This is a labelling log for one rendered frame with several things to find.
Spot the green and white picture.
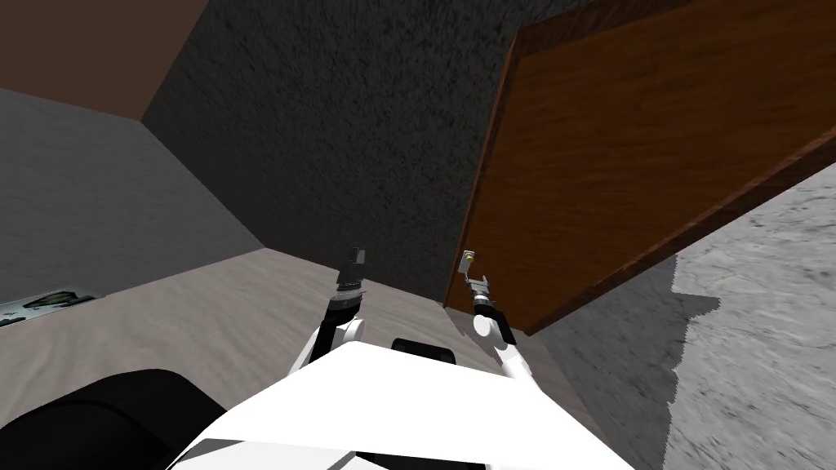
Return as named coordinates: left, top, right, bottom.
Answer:
left=0, top=289, right=99, bottom=328

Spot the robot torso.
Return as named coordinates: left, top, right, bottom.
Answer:
left=166, top=337, right=636, bottom=470

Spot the brown wooden door leaf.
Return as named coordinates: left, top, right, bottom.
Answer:
left=442, top=0, right=836, bottom=337

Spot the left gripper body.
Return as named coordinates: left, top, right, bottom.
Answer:
left=334, top=263, right=365, bottom=297

